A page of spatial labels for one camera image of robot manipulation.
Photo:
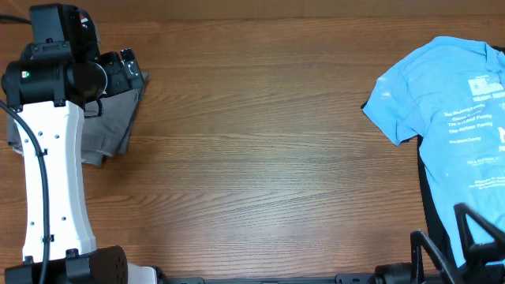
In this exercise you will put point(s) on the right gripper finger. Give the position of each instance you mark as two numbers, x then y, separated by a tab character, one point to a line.
419	241
469	222

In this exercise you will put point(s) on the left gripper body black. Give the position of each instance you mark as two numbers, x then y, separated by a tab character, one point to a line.
117	81

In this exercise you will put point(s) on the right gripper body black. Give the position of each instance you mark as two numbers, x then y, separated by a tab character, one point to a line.
488	274

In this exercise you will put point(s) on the grey shorts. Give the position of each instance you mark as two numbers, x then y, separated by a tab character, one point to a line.
109	134

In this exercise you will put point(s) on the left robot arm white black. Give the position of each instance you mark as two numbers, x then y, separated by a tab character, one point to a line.
46	93

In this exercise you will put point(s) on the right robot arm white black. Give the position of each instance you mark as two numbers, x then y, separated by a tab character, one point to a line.
429	265

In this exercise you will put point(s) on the black garment under t-shirt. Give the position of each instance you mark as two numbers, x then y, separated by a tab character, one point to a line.
436	230

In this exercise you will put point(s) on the light blue printed t-shirt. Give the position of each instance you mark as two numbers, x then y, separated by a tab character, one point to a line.
451	93

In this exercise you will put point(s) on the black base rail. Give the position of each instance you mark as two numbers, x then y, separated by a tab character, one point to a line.
338	279

